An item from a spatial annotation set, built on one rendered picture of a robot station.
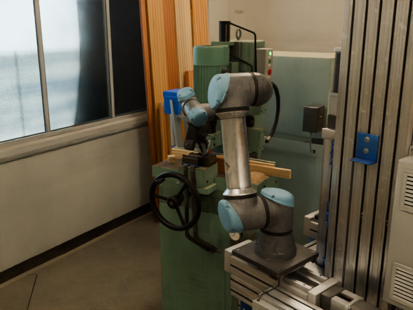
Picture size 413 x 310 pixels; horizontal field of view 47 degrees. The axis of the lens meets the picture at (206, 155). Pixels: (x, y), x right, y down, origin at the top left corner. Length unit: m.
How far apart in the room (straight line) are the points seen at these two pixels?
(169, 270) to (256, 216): 1.13
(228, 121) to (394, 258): 0.67
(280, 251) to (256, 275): 0.15
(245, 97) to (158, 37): 2.31
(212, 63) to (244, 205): 0.91
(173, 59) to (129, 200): 1.21
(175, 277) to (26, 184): 1.20
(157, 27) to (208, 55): 1.59
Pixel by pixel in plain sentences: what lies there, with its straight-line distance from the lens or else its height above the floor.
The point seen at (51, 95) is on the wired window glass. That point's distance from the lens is 3.40.
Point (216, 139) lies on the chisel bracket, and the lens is 2.42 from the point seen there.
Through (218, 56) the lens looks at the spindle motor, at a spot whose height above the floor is 1.46.
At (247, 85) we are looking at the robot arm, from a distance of 1.60.
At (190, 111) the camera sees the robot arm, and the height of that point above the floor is 1.26.
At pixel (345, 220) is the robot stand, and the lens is 1.70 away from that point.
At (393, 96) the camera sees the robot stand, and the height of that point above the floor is 1.40.
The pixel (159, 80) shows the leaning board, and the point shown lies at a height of 1.17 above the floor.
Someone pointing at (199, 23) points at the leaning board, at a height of 1.61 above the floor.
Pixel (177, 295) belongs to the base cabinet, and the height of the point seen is 0.19.
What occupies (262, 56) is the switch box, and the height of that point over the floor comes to 1.44.
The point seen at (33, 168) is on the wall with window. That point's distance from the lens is 3.29.
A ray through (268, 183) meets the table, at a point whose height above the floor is 0.87.
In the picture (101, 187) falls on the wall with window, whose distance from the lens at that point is 3.73.
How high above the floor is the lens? 1.62
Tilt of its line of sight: 16 degrees down
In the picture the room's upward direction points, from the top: straight up
